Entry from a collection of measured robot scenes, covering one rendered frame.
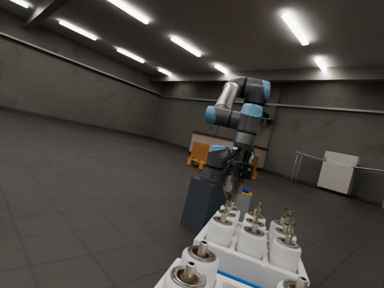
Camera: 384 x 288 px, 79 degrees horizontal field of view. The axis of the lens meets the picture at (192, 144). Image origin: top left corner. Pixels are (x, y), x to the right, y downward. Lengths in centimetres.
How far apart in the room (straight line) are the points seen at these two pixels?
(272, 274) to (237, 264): 11
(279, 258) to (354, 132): 724
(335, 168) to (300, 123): 207
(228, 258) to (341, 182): 633
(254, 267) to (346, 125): 738
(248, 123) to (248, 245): 43
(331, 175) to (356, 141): 136
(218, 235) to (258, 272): 17
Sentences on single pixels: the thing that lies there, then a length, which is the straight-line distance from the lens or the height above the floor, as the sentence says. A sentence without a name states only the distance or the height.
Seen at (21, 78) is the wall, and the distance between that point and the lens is 1095.
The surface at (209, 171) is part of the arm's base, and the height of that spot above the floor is 36.
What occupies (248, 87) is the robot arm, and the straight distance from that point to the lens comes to 130.
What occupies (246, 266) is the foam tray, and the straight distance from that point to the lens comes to 90.
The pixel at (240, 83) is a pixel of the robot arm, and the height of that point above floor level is 88.
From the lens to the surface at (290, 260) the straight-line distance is 92.
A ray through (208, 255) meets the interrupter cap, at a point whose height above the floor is 25.
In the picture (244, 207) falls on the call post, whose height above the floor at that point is 24.
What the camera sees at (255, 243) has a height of 23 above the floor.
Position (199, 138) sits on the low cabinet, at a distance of 756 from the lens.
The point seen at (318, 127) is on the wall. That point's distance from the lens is 825.
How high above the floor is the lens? 53
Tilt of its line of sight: 1 degrees down
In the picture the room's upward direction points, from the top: 14 degrees clockwise
